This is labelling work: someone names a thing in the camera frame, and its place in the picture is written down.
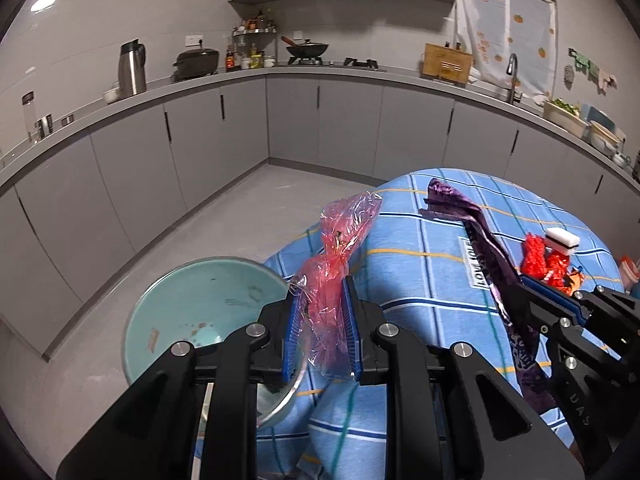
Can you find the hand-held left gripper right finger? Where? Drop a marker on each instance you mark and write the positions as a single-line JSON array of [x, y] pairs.
[[351, 332]]

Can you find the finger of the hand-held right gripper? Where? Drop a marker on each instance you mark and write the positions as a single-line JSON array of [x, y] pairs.
[[555, 292], [545, 317]]

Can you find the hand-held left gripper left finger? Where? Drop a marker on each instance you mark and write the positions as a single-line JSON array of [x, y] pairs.
[[290, 332]]

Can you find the red plastic wrapper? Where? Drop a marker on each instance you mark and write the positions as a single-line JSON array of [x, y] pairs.
[[332, 280]]

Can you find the purple foil wrapper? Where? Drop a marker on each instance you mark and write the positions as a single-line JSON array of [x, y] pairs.
[[485, 255]]

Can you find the teal ceramic bowl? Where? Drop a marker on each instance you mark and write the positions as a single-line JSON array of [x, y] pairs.
[[200, 300]]

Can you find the orange wrapper scrap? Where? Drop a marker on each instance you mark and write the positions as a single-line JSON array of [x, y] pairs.
[[575, 279]]

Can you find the red mesh net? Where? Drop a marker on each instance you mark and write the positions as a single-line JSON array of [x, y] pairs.
[[537, 260]]

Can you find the white foam block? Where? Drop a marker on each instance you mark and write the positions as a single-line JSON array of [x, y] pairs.
[[562, 239]]

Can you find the small red packet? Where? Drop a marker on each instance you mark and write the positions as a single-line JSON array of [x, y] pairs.
[[631, 270]]

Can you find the blue striped tablecloth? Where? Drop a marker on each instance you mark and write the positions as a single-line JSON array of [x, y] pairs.
[[425, 270]]

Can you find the cream plastic basin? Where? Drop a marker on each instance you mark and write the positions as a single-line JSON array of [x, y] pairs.
[[605, 137]]

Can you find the basket of green vegetables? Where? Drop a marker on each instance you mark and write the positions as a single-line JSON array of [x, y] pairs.
[[565, 120]]

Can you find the blue plastic container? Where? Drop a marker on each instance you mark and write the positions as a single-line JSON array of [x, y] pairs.
[[595, 114]]

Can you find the grey base cabinets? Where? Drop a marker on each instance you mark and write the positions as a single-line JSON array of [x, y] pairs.
[[300, 120]]

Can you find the hanging green cloths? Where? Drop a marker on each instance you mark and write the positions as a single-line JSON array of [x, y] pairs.
[[590, 70]]

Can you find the steel faucet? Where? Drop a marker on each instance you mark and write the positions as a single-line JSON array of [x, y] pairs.
[[511, 67]]

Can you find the wooden knife block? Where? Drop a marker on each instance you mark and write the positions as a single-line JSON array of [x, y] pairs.
[[445, 62]]

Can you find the gas stove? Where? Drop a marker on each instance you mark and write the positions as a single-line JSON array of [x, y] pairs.
[[360, 64]]

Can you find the orange-print window curtain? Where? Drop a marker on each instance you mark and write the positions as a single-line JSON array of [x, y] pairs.
[[500, 25]]

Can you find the rack of condiment bottles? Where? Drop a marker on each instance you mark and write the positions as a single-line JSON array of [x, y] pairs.
[[250, 60]]

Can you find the black wok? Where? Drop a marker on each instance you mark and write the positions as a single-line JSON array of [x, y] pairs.
[[307, 50]]

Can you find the dark rice cooker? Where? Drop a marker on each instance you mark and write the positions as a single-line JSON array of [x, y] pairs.
[[197, 62]]

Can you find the small white bowl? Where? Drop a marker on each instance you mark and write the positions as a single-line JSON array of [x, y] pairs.
[[111, 96]]

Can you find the steel thermos jug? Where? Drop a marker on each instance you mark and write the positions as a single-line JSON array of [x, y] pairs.
[[132, 70]]

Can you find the small metal cup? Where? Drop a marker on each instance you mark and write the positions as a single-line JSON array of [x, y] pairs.
[[44, 126]]

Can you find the tall glass jar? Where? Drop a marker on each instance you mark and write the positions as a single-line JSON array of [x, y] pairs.
[[29, 115]]

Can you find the white wall outlet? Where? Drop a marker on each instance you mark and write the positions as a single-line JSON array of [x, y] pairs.
[[194, 40]]

